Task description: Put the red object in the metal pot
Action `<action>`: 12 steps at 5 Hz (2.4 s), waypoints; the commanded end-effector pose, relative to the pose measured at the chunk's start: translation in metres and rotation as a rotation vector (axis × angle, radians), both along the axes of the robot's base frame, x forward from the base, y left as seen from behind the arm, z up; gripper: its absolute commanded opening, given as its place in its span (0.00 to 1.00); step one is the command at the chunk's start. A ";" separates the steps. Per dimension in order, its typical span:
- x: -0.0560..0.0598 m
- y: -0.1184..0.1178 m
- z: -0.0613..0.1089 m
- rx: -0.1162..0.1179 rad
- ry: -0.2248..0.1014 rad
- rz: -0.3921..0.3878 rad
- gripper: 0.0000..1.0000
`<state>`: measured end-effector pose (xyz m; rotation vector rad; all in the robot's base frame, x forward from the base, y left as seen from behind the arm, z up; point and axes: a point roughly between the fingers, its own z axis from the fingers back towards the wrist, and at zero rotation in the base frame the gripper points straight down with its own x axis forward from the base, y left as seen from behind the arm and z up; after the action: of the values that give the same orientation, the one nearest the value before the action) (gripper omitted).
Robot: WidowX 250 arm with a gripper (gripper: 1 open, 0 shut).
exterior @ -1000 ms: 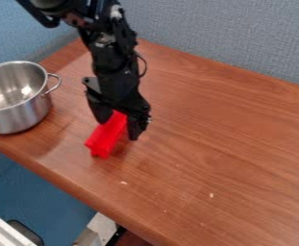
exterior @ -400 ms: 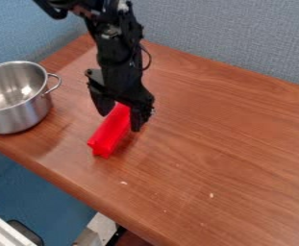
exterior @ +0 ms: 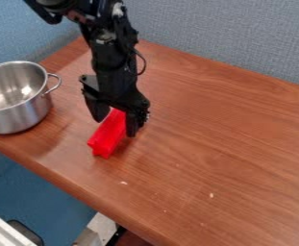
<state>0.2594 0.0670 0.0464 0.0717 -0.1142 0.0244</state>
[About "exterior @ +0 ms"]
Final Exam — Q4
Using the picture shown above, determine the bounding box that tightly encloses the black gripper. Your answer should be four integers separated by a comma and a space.
79, 57, 150, 137

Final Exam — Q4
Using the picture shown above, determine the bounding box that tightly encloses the red plastic block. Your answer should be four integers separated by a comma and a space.
87, 110, 126, 159

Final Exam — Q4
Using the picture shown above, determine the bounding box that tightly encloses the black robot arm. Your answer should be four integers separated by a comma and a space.
23, 0, 150, 137

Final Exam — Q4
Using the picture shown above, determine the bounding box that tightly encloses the metal pot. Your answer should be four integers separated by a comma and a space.
0, 61, 62, 135

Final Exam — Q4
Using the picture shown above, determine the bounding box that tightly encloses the white table leg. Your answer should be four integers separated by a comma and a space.
72, 213, 117, 246

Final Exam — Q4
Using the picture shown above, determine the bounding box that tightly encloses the white appliance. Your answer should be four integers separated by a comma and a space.
0, 218, 36, 246

